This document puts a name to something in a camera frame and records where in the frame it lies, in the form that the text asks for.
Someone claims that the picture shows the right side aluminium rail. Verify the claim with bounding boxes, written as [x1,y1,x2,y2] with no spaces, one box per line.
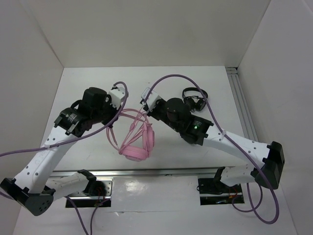
[225,67,259,141]

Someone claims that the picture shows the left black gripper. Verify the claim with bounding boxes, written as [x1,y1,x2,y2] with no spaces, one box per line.
[91,97,121,128]

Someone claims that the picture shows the far black headphones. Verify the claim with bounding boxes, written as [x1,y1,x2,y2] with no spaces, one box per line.
[182,87,206,113]

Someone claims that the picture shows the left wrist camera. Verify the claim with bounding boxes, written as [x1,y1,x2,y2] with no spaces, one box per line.
[108,86,129,109]

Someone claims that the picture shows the pink headphones with cable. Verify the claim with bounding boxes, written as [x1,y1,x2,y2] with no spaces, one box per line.
[106,109,155,162]

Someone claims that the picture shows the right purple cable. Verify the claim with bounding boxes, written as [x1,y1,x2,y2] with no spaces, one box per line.
[144,74,281,225]

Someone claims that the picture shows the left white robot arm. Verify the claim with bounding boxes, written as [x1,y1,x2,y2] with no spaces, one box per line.
[0,86,127,216]

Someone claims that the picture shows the front aluminium rail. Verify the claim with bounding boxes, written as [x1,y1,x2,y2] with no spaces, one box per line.
[48,167,245,179]

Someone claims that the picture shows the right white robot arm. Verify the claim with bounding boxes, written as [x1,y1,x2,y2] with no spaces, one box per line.
[144,96,285,192]

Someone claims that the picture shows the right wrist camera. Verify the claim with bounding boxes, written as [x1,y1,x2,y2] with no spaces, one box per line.
[140,87,162,111]

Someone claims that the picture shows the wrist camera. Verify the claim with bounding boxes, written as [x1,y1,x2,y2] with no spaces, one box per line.
[140,87,162,111]
[108,86,129,109]

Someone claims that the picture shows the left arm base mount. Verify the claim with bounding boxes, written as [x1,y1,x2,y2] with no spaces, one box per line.
[69,177,113,208]

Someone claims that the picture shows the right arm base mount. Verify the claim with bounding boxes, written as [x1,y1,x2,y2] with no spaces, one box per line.
[197,178,245,206]

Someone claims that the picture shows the aluminium rail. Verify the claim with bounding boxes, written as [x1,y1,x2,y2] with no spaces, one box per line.
[225,67,259,141]
[48,167,245,179]

